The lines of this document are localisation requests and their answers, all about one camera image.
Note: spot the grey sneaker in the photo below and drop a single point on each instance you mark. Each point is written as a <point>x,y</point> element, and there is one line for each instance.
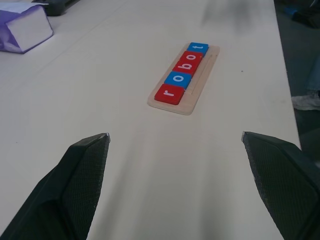
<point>307,102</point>

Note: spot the black bag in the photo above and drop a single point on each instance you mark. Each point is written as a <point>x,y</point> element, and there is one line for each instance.
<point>307,13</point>

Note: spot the purple and white box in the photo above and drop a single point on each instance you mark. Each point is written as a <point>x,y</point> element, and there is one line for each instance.
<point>27,28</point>

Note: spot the red letter b tile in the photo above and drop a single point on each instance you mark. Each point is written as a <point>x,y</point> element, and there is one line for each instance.
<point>185,67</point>

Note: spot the blue letter o tile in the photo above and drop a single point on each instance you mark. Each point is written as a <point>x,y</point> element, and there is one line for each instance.
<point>178,78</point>

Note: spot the blue letter t tile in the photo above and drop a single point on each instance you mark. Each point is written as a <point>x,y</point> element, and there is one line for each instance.
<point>198,48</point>

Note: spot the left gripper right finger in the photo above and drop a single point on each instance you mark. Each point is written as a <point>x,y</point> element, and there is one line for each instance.
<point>287,187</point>

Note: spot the wooden letter tile board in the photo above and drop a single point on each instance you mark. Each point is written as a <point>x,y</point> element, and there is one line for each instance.
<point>200,86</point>

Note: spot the white paper sheet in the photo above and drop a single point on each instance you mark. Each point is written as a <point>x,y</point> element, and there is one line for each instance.
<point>17,5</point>

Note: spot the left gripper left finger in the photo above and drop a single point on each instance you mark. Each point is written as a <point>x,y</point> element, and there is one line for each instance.
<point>62,195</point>

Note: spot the blue jeans leg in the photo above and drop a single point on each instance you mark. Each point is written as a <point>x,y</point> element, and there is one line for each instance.
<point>314,75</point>

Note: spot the red letter o tile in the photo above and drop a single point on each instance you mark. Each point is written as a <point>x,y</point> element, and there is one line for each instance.
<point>192,57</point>

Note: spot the red letter r tile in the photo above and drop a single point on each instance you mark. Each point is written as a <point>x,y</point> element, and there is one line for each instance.
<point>170,94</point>

